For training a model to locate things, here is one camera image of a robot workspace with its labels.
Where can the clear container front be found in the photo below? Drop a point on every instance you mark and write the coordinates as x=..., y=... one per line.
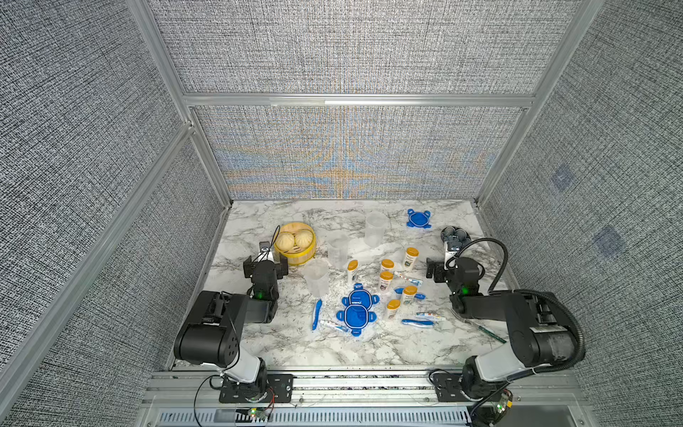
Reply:
x=316, y=275

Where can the clear container middle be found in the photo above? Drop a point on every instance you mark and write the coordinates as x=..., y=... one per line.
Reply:
x=338, y=250

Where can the blue lid back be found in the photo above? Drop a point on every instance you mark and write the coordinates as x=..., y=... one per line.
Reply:
x=420, y=220

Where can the dark blue bowl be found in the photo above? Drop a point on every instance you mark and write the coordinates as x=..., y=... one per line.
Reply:
x=451, y=231

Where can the blue lid upper centre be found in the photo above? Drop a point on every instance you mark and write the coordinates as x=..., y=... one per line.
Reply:
x=360, y=296

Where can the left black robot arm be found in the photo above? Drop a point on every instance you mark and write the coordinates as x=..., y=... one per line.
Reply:
x=211, y=334

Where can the yellow bamboo steamer basket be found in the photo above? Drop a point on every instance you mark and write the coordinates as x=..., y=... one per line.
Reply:
x=297, y=256

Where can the clear container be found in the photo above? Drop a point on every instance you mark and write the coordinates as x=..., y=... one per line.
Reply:
x=338, y=250
x=376, y=225
x=316, y=275

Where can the orange cap bottle small back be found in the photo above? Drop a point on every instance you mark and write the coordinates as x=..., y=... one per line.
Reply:
x=387, y=265

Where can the blue lid lower centre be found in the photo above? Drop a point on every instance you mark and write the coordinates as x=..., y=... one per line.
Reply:
x=356, y=318

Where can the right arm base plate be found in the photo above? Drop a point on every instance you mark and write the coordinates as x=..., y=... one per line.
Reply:
x=450, y=388

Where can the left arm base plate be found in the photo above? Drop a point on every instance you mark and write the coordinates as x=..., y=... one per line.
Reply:
x=266, y=389

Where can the left steamed bun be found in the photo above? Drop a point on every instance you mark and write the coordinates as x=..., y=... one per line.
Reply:
x=285, y=241

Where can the blue lid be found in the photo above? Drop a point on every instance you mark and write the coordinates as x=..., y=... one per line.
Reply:
x=360, y=296
x=420, y=220
x=356, y=318

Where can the toothpaste tube right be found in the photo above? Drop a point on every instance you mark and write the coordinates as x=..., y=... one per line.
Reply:
x=434, y=317

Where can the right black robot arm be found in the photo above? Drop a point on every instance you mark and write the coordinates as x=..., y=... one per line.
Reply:
x=543, y=334

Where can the steamed bun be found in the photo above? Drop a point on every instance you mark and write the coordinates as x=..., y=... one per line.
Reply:
x=285, y=241
x=303, y=238

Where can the right steamed bun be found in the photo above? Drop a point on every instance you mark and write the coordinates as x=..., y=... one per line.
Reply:
x=303, y=238

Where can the orange cap bottle front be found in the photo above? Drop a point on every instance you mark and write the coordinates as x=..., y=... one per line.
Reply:
x=391, y=309

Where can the clear container back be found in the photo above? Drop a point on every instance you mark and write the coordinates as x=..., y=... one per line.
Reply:
x=376, y=225

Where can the toothpaste tube front left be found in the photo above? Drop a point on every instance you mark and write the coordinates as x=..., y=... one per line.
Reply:
x=334, y=325

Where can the green handled fork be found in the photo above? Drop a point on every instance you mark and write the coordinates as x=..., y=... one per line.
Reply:
x=483, y=330

